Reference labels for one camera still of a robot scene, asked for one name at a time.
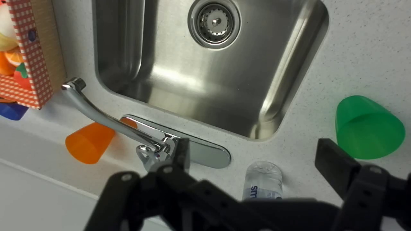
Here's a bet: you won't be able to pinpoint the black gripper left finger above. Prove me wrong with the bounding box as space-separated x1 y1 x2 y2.
85 139 240 231

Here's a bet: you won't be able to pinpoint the stainless steel sink basin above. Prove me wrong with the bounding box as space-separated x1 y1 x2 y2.
91 0 329 140

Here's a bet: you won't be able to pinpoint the clear water bottle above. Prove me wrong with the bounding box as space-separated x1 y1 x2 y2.
243 160 284 200

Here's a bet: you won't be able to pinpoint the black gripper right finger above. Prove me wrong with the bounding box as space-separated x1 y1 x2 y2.
315 139 411 231

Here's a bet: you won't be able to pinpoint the orange plastic cup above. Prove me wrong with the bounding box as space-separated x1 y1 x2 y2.
64 117 140 166

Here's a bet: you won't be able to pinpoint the toy food items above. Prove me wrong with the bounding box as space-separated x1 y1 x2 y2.
0 3 31 90

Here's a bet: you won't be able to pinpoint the blue object behind box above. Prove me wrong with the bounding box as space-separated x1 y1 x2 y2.
0 103 28 121

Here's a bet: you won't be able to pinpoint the chrome faucet with handle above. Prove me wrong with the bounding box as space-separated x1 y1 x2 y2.
62 77 231 171

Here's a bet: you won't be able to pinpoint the sink drain strainer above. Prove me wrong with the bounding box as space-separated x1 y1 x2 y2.
188 0 242 49

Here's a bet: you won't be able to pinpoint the green plastic cup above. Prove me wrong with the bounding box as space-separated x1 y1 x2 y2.
335 95 406 159

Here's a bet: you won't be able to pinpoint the orange checkered cardboard box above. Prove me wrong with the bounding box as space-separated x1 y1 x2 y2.
0 0 67 109

